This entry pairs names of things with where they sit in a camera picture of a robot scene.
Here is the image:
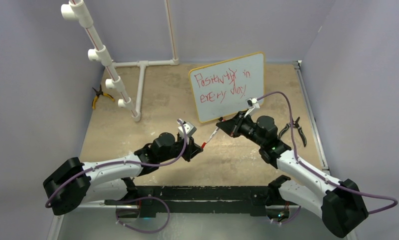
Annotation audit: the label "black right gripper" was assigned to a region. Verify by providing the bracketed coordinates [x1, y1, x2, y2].
[217, 111, 265, 147]

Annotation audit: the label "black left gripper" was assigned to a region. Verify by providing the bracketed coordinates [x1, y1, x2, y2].
[158, 134, 203, 163]

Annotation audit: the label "red-capped white marker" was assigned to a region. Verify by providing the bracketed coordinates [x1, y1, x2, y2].
[205, 127, 220, 144]

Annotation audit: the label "yellow-framed whiteboard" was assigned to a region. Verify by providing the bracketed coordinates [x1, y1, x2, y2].
[188, 52, 266, 123]

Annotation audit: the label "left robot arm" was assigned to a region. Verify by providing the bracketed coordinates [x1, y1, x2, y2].
[42, 132, 204, 216]

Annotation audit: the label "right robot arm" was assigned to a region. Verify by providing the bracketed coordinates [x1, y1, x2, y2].
[216, 111, 369, 238]

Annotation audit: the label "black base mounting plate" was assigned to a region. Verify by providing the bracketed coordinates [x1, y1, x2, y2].
[104, 186, 295, 221]

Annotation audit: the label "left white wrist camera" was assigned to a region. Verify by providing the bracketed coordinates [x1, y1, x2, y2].
[177, 119, 197, 138]

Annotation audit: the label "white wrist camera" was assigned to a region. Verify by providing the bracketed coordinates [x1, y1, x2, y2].
[245, 97, 260, 116]
[177, 119, 197, 138]

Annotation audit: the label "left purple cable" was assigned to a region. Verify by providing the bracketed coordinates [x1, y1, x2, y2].
[45, 119, 189, 234]

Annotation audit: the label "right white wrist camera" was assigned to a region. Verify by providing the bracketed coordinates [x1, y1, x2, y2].
[245, 97, 260, 116]

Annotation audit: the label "green-handled pliers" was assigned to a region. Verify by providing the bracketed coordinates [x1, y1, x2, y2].
[278, 116, 308, 148]

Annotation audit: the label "yellow-handled pliers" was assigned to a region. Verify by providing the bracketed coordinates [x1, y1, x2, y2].
[91, 85, 116, 110]

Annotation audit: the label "white PVC pipe frame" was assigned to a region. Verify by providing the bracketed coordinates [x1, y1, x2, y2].
[60, 0, 180, 123]

